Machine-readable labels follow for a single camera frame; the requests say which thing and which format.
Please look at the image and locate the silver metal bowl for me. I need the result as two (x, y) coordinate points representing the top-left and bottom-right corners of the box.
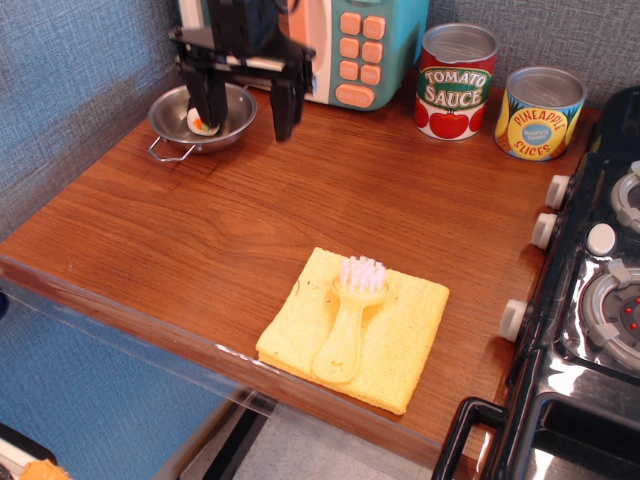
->
(148, 84), (257, 162)

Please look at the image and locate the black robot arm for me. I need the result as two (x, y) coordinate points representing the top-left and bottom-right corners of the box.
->
(170, 1), (316, 142)

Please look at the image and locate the teal toy microwave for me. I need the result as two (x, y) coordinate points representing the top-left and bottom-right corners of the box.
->
(177, 0), (431, 112)

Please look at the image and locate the small sushi roll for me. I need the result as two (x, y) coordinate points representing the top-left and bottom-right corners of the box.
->
(186, 107), (219, 137)

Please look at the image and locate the black toy stove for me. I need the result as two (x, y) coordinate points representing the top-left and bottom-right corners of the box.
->
(433, 87), (639, 479)

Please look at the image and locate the yellow folded cloth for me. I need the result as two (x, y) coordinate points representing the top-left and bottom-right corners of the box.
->
(256, 247), (449, 415)

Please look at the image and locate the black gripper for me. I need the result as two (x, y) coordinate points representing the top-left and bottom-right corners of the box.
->
(169, 27), (317, 142)

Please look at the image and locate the pineapple slices can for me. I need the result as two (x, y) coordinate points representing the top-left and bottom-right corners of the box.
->
(494, 66), (588, 161)

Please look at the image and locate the yellow dish brush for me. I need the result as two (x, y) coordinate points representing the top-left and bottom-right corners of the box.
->
(311, 256), (388, 384)

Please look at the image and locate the tomato sauce can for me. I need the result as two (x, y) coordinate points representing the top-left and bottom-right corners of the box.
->
(414, 23), (499, 141)

